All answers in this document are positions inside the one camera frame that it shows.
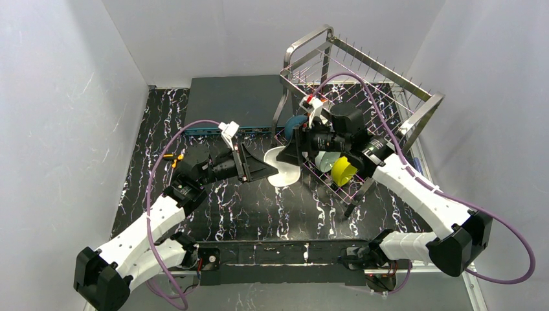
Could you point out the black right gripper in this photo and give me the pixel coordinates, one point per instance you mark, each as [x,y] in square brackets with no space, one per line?
[300,143]

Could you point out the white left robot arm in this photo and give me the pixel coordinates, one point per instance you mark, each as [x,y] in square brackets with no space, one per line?
[106,276]

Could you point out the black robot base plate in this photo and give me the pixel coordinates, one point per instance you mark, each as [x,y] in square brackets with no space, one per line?
[346,261]

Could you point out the white square bowl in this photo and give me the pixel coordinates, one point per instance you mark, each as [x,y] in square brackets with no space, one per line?
[287,174]

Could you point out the pale green celadon bowl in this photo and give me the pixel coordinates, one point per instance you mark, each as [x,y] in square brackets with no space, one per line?
[324,161]

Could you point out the dark teal network switch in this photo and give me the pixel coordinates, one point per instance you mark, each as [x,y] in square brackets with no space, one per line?
[250,101]

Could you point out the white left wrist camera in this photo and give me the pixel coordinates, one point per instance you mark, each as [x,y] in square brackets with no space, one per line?
[228,131]

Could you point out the yellow bowl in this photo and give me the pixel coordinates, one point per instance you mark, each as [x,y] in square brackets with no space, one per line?
[342,171]

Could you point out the stainless steel dish rack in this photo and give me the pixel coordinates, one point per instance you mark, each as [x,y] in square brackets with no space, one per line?
[322,65]

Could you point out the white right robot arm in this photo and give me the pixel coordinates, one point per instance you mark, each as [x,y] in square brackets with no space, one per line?
[458,233]

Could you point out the orange black small tool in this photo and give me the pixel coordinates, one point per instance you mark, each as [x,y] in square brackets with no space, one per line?
[173,158]

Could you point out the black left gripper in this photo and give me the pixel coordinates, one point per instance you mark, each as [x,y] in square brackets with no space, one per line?
[242,161]

